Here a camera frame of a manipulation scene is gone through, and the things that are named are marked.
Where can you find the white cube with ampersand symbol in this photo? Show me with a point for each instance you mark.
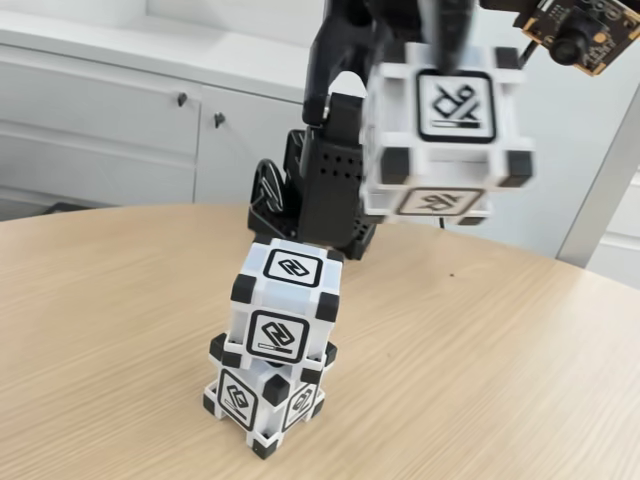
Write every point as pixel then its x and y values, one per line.
pixel 450 110

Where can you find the white cube with zigzag symbol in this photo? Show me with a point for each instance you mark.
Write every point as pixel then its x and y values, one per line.
pixel 280 305

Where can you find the black cabinet key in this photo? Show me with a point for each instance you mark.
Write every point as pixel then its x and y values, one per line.
pixel 181 98
pixel 219 119

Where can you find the white drawer unit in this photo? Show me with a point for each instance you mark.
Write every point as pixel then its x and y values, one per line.
pixel 622 235

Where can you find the white cabinet with locks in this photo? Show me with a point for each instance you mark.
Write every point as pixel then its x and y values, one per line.
pixel 100 145

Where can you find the white cube with pentagon symbol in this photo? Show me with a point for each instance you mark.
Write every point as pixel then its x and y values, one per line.
pixel 240 400

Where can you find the gripper camera board with mount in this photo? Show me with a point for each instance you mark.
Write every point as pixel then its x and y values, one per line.
pixel 590 35

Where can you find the white slanted post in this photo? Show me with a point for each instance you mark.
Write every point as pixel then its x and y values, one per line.
pixel 590 210

